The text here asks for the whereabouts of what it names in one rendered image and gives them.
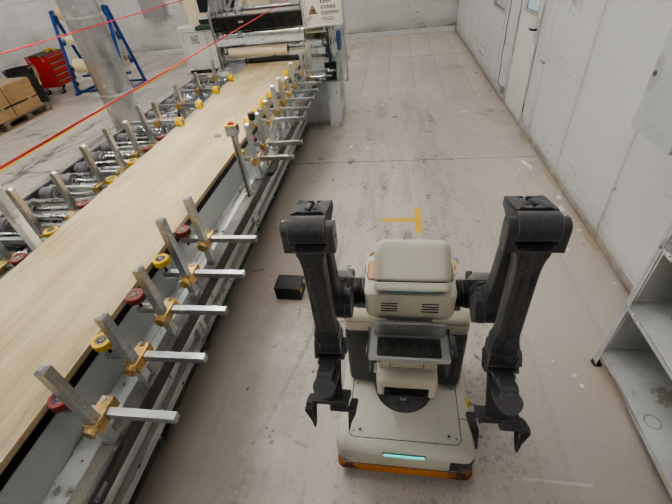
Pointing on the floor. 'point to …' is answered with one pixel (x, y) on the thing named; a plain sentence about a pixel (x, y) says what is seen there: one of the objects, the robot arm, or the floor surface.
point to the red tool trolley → (50, 69)
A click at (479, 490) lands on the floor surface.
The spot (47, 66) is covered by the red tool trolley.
